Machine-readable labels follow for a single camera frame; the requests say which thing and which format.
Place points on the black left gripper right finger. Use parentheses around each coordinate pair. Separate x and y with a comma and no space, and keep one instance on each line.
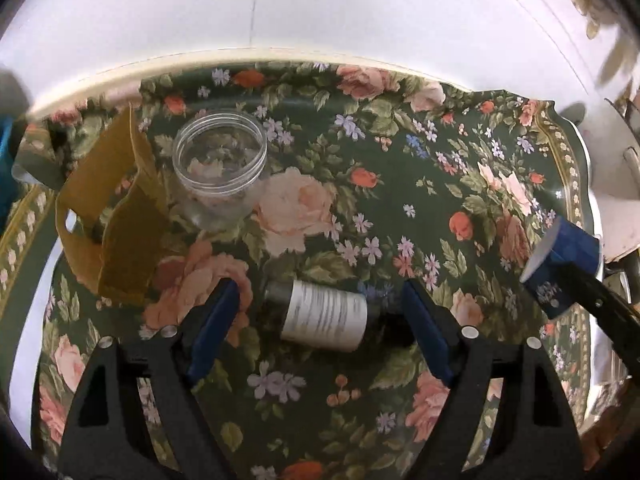
(534,437)

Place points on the floral green tablecloth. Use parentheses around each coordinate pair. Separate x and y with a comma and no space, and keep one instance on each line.
(374,178)

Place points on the blue plastic basin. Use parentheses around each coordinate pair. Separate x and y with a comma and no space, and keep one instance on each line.
(8,186)

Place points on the white rice cooker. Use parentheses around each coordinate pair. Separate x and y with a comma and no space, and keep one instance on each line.
(614,152)

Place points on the small dark labelled bottle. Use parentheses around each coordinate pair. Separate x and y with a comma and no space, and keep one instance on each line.
(320,316)

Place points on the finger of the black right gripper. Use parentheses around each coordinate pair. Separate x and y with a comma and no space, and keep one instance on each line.
(617,319)

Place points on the brown cardboard holder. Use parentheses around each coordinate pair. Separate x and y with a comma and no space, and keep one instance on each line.
(111,214)

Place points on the clear plastic jar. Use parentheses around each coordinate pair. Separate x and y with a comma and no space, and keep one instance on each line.
(220,163)

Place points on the blue paper cup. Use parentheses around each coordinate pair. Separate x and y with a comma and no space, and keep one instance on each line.
(563,244)

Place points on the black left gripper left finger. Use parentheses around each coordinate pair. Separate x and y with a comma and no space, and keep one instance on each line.
(106,436)

